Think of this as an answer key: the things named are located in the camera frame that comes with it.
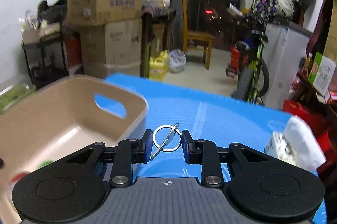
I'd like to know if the clear tape roll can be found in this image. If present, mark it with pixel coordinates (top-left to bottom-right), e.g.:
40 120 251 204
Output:
10 171 30 185

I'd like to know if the green lidded plastic container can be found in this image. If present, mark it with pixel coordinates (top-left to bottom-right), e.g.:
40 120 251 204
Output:
0 82 37 114

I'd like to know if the black metal shelf rack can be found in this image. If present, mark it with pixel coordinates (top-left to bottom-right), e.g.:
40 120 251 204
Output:
21 33 69 90

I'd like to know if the yellow detergent jug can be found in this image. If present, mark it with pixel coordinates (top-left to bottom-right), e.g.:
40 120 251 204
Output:
148 50 169 82

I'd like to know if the red bucket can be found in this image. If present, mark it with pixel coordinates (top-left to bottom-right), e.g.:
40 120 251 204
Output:
230 45 249 72

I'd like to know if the white freezer cabinet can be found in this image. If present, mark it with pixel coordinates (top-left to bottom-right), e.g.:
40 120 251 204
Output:
263 22 312 110

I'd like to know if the lower wrapped cardboard box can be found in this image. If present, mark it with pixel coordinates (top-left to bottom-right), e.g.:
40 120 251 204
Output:
83 62 141 79

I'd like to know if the metal key ring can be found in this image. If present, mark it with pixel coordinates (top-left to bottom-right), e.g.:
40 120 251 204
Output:
150 123 183 161

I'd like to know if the green round tin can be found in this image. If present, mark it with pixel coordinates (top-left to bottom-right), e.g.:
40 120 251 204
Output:
38 160 54 169

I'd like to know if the white green product box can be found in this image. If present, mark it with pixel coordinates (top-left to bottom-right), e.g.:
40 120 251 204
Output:
308 52 336 96

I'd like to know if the white tissue box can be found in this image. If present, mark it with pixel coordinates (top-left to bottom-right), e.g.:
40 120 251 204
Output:
265 115 326 172

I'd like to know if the green black bicycle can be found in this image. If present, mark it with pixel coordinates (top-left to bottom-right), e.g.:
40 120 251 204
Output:
226 4 270 106

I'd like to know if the grey plastic bag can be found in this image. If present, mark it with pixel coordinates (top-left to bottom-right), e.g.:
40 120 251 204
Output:
168 49 186 73

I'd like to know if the wooden chair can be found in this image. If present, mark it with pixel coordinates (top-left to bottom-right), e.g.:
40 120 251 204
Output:
182 0 215 70

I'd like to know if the middle stacked cardboard box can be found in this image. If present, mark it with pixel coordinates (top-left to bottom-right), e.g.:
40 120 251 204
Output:
79 18 142 67

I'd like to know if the beige plastic storage bin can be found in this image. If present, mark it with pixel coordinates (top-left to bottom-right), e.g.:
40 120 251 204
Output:
1 76 148 223

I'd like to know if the blue silicone baking mat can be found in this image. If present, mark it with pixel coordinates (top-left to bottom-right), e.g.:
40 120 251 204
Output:
103 72 327 224

